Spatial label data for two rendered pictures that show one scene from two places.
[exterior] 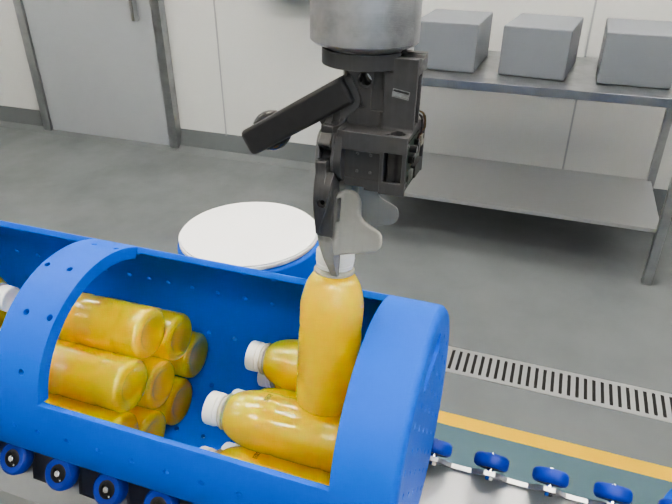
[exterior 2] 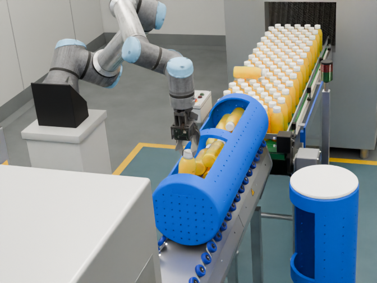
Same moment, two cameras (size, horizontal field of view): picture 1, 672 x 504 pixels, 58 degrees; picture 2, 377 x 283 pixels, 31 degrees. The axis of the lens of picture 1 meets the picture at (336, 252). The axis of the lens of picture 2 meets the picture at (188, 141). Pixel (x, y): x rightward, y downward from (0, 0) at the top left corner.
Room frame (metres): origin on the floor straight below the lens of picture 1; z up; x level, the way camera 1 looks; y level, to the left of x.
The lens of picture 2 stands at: (0.56, -2.29, 2.45)
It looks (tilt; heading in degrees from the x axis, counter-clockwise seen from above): 26 degrees down; 91
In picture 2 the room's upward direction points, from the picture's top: 5 degrees counter-clockwise
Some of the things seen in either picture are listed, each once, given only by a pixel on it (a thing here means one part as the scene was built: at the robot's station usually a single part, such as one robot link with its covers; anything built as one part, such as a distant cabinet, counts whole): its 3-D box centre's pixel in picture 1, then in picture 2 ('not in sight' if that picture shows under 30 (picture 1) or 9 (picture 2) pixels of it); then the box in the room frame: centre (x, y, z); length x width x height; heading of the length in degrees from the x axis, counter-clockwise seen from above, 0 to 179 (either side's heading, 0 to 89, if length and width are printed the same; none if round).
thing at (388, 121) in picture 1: (369, 118); (183, 122); (0.52, -0.03, 1.44); 0.09 x 0.08 x 0.12; 70
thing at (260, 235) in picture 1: (249, 233); (323, 181); (1.08, 0.17, 1.03); 0.28 x 0.28 x 0.01
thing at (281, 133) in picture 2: not in sight; (284, 142); (0.99, 0.72, 0.95); 0.10 x 0.07 x 0.10; 161
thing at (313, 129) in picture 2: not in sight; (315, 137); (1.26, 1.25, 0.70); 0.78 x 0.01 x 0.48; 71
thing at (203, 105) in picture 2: not in sight; (197, 105); (0.59, 1.03, 1.05); 0.20 x 0.10 x 0.10; 71
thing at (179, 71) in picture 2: not in sight; (180, 77); (0.53, -0.02, 1.61); 0.10 x 0.09 x 0.12; 102
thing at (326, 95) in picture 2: not in sight; (325, 183); (1.26, 0.99, 0.55); 0.04 x 0.04 x 1.10; 71
